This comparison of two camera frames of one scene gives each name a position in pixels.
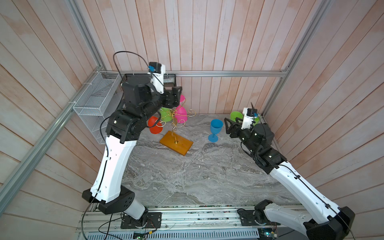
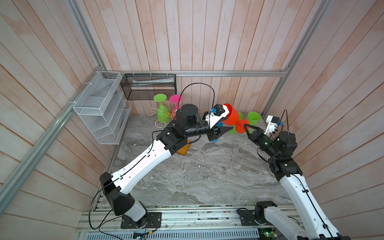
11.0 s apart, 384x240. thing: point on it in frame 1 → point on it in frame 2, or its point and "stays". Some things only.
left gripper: [172, 97] → [213, 134]
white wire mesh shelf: [93, 106] stays
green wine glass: [164, 114] stays
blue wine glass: [216, 127] stays
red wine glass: [155, 127] → [233, 119]
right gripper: [237, 127] → [255, 135]
